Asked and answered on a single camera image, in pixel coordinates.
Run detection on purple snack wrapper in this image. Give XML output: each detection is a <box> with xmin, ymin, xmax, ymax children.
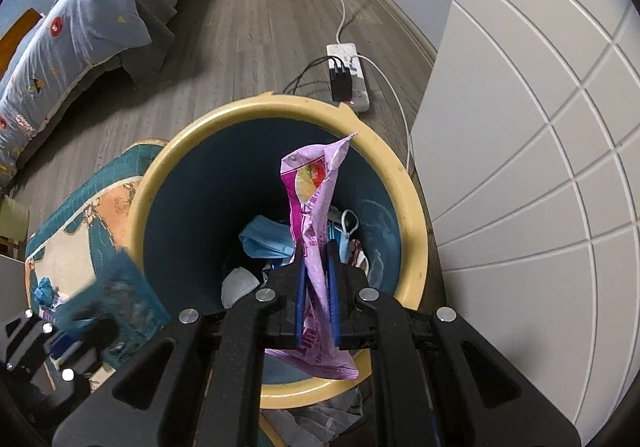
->
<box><xmin>264</xmin><ymin>131</ymin><xmax>362</xmax><ymax>381</ymax></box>

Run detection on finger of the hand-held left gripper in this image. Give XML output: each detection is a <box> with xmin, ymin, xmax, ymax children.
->
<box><xmin>4</xmin><ymin>310</ymin><xmax>119</xmax><ymax>381</ymax></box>

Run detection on white crumpled paper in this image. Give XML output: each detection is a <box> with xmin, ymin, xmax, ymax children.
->
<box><xmin>220</xmin><ymin>265</ymin><xmax>262</xmax><ymax>311</ymax></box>

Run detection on teal snack packet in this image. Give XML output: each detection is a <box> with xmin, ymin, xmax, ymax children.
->
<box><xmin>35</xmin><ymin>248</ymin><xmax>172</xmax><ymax>373</ymax></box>

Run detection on blue face mask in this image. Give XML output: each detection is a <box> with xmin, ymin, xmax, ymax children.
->
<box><xmin>327</xmin><ymin>208</ymin><xmax>362</xmax><ymax>269</ymax></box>
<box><xmin>238</xmin><ymin>214</ymin><xmax>297</xmax><ymax>261</ymax></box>

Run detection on teal and beige rug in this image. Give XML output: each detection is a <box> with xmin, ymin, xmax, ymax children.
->
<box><xmin>25</xmin><ymin>139</ymin><xmax>173</xmax><ymax>378</ymax></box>

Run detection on grey crumpled wrapper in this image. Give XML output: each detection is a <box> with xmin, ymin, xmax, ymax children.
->
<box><xmin>261</xmin><ymin>384</ymin><xmax>367</xmax><ymax>447</ymax></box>

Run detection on white power strip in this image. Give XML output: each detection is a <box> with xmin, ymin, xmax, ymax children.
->
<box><xmin>326</xmin><ymin>42</ymin><xmax>372</xmax><ymax>114</ymax></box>

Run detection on dark bed base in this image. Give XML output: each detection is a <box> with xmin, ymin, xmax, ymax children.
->
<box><xmin>120</xmin><ymin>0</ymin><xmax>215</xmax><ymax>89</ymax></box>

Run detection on black charger plugs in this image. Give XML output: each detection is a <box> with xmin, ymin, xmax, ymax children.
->
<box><xmin>328</xmin><ymin>56</ymin><xmax>354</xmax><ymax>103</ymax></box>

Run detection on white charging cable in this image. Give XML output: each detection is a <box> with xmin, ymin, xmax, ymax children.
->
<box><xmin>357</xmin><ymin>54</ymin><xmax>417</xmax><ymax>174</ymax></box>

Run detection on teal bin with yellow rim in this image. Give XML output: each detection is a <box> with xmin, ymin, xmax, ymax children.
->
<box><xmin>125</xmin><ymin>93</ymin><xmax>429</xmax><ymax>411</ymax></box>

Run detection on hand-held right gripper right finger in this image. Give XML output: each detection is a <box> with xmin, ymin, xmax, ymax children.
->
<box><xmin>327</xmin><ymin>240</ymin><xmax>583</xmax><ymax>447</ymax></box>

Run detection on bed with floral blanket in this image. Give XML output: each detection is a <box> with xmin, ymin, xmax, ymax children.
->
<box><xmin>0</xmin><ymin>0</ymin><xmax>212</xmax><ymax>174</ymax></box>

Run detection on pale green object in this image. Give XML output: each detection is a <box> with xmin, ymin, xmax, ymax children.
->
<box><xmin>0</xmin><ymin>196</ymin><xmax>31</xmax><ymax>245</ymax></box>

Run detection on black cables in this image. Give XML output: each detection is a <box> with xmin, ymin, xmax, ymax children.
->
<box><xmin>284</xmin><ymin>56</ymin><xmax>334</xmax><ymax>96</ymax></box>

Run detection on wooden headboard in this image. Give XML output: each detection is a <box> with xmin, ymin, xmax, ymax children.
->
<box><xmin>0</xmin><ymin>8</ymin><xmax>44</xmax><ymax>79</ymax></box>

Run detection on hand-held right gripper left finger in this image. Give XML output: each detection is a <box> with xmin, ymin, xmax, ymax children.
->
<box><xmin>52</xmin><ymin>246</ymin><xmax>308</xmax><ymax>447</ymax></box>

